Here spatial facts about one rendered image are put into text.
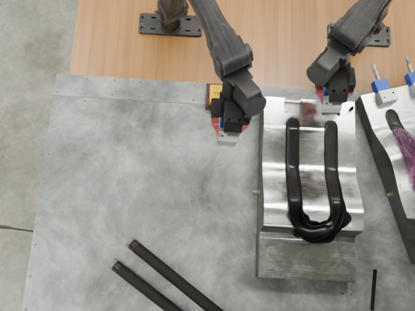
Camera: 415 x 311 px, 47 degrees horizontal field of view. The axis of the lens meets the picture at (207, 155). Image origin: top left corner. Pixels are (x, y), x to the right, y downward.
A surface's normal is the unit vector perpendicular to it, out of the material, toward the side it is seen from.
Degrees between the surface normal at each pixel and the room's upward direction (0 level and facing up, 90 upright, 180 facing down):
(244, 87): 24
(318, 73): 79
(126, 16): 0
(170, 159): 0
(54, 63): 0
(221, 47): 14
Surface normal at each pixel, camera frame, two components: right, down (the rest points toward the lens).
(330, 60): 0.15, -0.40
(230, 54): 0.14, -0.04
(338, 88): -0.13, -0.58
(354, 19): -0.14, -0.04
